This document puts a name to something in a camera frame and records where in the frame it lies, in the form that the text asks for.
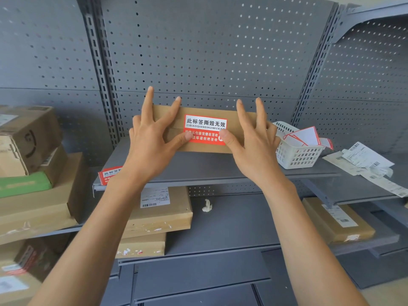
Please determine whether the person's right hand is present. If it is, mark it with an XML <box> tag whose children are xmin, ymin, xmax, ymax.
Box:
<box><xmin>220</xmin><ymin>98</ymin><xmax>282</xmax><ymax>189</ymax></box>

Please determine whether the person's left hand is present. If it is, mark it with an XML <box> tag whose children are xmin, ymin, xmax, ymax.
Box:
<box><xmin>129</xmin><ymin>86</ymin><xmax>194</xmax><ymax>183</ymax></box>

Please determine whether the red and white seal sticker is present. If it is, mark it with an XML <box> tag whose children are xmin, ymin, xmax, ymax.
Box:
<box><xmin>184</xmin><ymin>114</ymin><xmax>228</xmax><ymax>146</ymax></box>
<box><xmin>98</xmin><ymin>166</ymin><xmax>124</xmax><ymax>186</ymax></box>

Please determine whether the long brown cardboard box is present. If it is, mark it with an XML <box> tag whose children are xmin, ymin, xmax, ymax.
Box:
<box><xmin>152</xmin><ymin>105</ymin><xmax>259</xmax><ymax>154</ymax></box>

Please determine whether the person's right forearm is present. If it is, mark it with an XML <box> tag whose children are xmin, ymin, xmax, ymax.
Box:
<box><xmin>255</xmin><ymin>179</ymin><xmax>370</xmax><ymax>306</ymax></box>

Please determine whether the person's left forearm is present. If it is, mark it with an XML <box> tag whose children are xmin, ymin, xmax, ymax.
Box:
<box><xmin>28</xmin><ymin>169</ymin><xmax>154</xmax><ymax>306</ymax></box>

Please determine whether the white plastic mesh basket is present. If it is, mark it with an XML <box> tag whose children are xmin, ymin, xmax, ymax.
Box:
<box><xmin>272</xmin><ymin>121</ymin><xmax>326</xmax><ymax>170</ymax></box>

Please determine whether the long white label strip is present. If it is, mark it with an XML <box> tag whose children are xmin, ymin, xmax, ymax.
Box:
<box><xmin>360</xmin><ymin>170</ymin><xmax>408</xmax><ymax>198</ymax></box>
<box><xmin>322</xmin><ymin>152</ymin><xmax>364</xmax><ymax>176</ymax></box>

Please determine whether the flat brown box with label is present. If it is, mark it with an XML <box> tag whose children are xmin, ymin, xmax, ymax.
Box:
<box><xmin>122</xmin><ymin>186</ymin><xmax>194</xmax><ymax>239</ymax></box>

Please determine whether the small brown barcode box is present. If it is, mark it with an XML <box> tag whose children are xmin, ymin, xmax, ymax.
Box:
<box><xmin>38</xmin><ymin>144</ymin><xmax>68</xmax><ymax>187</ymax></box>

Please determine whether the grey metal pegboard shelving unit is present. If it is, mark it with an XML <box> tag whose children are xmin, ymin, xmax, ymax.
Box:
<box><xmin>0</xmin><ymin>0</ymin><xmax>408</xmax><ymax>306</ymax></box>

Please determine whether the white shipping label sheet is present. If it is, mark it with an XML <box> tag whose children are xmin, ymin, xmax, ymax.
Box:
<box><xmin>341</xmin><ymin>142</ymin><xmax>395</xmax><ymax>169</ymax></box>

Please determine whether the brown box with black curve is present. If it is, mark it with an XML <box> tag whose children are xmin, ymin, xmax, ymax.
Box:
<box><xmin>0</xmin><ymin>105</ymin><xmax>63</xmax><ymax>178</ymax></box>

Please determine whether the thin brown labelled parcel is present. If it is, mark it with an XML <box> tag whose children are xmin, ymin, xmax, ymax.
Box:
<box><xmin>302</xmin><ymin>197</ymin><xmax>376</xmax><ymax>245</ymax></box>

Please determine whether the brown box with torn tape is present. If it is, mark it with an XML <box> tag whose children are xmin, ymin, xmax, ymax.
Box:
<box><xmin>115</xmin><ymin>232</ymin><xmax>167</xmax><ymax>259</ymax></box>

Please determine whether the crumpled white label backing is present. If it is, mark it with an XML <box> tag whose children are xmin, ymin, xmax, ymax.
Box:
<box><xmin>369</xmin><ymin>166</ymin><xmax>394</xmax><ymax>179</ymax></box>

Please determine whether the large flat brown cardboard box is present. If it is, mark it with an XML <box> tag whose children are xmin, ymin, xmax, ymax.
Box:
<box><xmin>0</xmin><ymin>152</ymin><xmax>89</xmax><ymax>246</ymax></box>

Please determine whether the green flat box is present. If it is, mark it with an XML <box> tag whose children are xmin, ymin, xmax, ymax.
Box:
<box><xmin>0</xmin><ymin>171</ymin><xmax>53</xmax><ymax>199</ymax></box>

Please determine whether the brown box with red tape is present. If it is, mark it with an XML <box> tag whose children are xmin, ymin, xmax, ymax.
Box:
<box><xmin>0</xmin><ymin>235</ymin><xmax>66</xmax><ymax>306</ymax></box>

